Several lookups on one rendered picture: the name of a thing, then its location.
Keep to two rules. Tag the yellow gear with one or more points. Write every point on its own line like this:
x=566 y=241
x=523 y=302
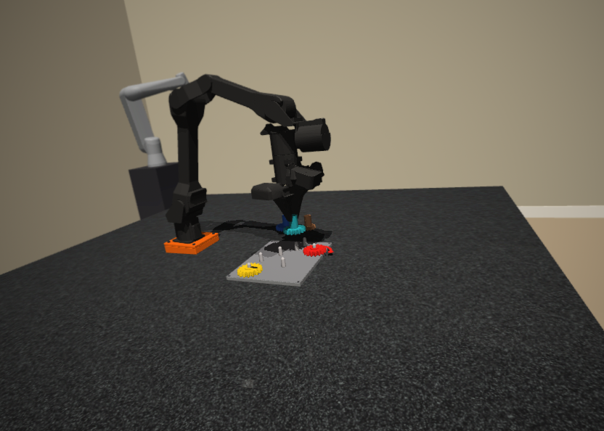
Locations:
x=247 y=272

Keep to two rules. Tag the red gear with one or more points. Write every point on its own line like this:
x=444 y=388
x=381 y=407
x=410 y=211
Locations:
x=309 y=250

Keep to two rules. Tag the dark brown gear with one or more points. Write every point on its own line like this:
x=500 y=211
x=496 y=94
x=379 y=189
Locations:
x=308 y=224

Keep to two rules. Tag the dark blue gear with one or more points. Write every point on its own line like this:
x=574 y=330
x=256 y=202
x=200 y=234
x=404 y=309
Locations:
x=283 y=225

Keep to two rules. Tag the teal gear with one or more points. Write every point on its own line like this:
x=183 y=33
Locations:
x=294 y=228

